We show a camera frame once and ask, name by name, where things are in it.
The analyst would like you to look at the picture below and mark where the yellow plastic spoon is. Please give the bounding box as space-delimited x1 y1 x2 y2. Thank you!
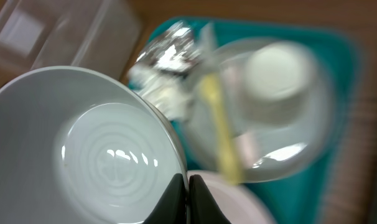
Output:
198 73 244 185

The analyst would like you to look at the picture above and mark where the crumpled white tissue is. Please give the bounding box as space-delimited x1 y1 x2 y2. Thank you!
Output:
128 63 192 120

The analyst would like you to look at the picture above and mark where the grey dishwasher rack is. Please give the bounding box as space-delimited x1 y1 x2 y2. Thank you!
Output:
320 91 377 223

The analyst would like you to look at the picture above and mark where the crumpled aluminium foil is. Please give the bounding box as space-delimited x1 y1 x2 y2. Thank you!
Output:
133 21 201 77

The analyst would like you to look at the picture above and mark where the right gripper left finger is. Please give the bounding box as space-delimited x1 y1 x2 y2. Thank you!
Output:
143 174 187 224

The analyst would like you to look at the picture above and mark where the grey bowl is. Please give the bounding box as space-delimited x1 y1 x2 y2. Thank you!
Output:
0 66 188 224

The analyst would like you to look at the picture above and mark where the white paper cup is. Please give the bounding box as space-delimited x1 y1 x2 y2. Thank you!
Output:
240 41 319 125

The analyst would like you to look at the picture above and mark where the grey round plate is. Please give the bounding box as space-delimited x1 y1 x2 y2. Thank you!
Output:
182 37 335 182

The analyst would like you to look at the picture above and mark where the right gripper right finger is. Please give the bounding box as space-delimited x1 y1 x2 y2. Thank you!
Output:
189 174 231 224

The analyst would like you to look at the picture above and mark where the teal serving tray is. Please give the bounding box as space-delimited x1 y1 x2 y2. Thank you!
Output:
128 17 356 223

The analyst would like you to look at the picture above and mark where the clear plastic bin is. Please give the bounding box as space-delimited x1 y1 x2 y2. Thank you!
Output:
0 0 142 80

